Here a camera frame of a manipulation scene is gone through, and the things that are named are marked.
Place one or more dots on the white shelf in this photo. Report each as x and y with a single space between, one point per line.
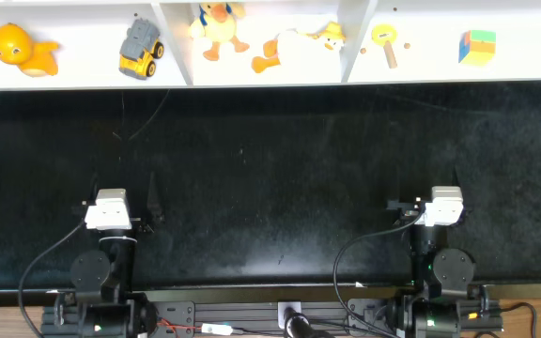
524 51

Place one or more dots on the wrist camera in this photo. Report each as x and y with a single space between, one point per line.
108 211
444 206

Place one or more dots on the mounting rail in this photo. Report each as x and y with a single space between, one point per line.
247 314

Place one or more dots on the yellow rattle drum toy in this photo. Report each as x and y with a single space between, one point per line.
385 36

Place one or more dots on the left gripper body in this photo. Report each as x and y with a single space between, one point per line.
144 224

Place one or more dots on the white plush duck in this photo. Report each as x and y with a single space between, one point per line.
303 49

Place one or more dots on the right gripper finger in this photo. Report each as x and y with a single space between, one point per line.
456 178
397 190

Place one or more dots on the many-coloured puzzle cube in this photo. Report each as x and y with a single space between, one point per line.
477 47

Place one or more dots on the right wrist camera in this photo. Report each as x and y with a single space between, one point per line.
444 206

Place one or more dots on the yellow plush duck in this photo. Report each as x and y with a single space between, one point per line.
220 28

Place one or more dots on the grey and yellow toy truck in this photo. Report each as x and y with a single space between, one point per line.
140 49

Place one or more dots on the yellow rubber duck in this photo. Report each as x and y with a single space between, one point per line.
21 49

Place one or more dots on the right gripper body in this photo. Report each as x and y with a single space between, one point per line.
404 207

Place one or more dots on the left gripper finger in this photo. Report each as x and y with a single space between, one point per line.
93 188
154 202

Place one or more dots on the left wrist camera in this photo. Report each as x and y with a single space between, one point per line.
108 211

